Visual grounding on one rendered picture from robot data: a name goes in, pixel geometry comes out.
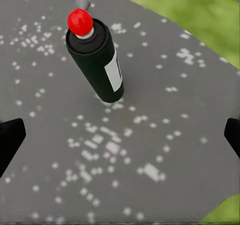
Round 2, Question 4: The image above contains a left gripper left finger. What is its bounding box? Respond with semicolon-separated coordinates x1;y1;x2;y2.
0;118;27;177

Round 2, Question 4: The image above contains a pesticide atomizer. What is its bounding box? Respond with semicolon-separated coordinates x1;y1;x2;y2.
65;0;124;104

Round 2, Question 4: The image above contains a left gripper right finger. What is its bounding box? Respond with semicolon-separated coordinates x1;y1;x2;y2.
224;117;240;158

